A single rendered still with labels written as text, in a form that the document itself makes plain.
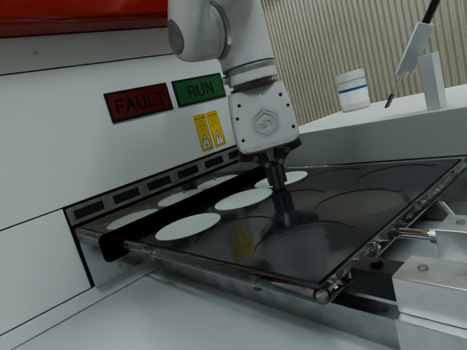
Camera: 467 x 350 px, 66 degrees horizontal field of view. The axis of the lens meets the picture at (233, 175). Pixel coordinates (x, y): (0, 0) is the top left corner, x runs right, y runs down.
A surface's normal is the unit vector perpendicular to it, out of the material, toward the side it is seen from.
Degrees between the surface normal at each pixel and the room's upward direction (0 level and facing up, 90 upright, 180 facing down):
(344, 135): 90
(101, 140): 90
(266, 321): 0
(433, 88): 90
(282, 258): 0
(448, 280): 0
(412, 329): 90
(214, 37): 118
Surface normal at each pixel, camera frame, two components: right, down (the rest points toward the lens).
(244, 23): 0.43, 0.06
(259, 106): 0.08, 0.14
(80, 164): 0.65, -0.04
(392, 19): -0.81, 0.32
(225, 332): -0.26, -0.95
